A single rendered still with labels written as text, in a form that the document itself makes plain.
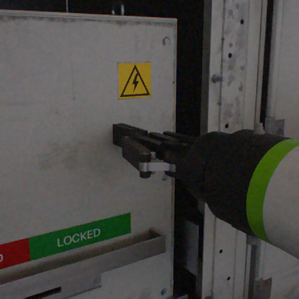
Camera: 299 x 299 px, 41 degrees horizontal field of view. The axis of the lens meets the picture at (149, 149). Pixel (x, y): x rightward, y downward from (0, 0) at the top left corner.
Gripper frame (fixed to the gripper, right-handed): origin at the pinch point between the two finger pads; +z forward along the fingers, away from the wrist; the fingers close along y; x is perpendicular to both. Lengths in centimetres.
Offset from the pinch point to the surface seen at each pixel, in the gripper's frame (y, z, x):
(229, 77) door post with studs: 17.7, -0.9, 7.7
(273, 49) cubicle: 25.4, -2.5, 12.0
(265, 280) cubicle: 27.3, -3.0, -29.9
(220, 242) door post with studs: 17.3, -0.9, -20.3
